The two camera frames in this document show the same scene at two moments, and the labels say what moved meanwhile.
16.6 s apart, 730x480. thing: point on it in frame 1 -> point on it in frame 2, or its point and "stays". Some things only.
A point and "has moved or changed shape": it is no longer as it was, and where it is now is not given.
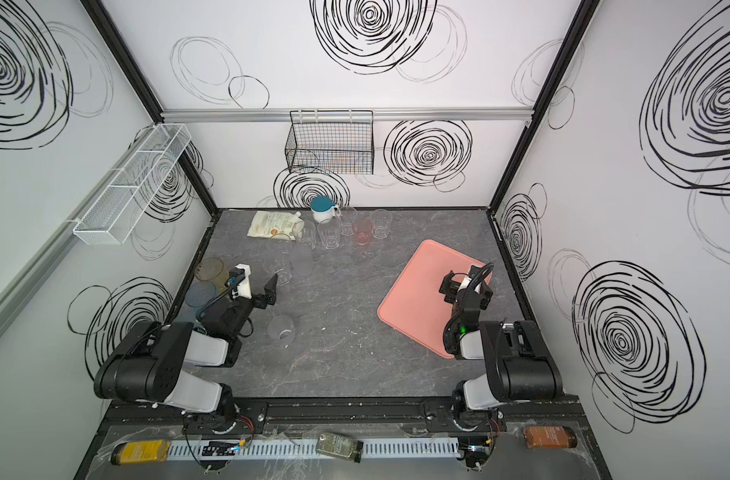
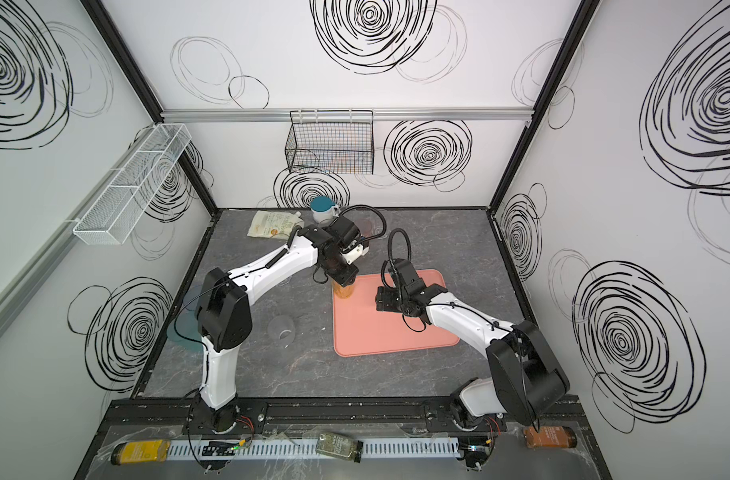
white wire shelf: x=115 y=213 stays
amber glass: x=212 y=269 -> x=342 y=292
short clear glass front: x=281 y=330 stays
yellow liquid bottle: x=147 y=451 stays
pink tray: x=414 y=305 has moved or changed shape
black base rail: x=346 y=415 stays
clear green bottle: x=339 y=445 stays
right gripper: x=467 y=287 -> x=388 y=297
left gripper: x=260 y=300 -> x=340 y=271
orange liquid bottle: x=557 y=436 stays
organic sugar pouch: x=271 y=224 stays
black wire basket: x=331 y=142 stays
